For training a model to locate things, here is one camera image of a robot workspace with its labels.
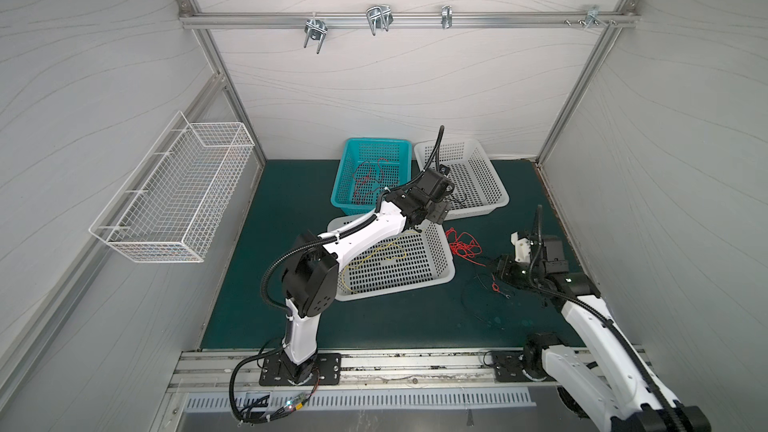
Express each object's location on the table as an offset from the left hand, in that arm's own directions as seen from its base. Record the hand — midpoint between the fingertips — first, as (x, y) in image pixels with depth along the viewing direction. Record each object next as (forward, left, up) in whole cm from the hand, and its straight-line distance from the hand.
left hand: (436, 195), depth 86 cm
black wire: (-29, -12, -17) cm, 36 cm away
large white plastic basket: (-12, +9, -19) cm, 24 cm away
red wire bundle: (-8, -10, -15) cm, 20 cm away
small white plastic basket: (+18, -19, -18) cm, 32 cm away
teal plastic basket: (+32, +12, -13) cm, 36 cm away
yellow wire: (-9, +12, -13) cm, 20 cm away
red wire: (+23, +24, -18) cm, 38 cm away
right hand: (-16, -17, -8) cm, 25 cm away
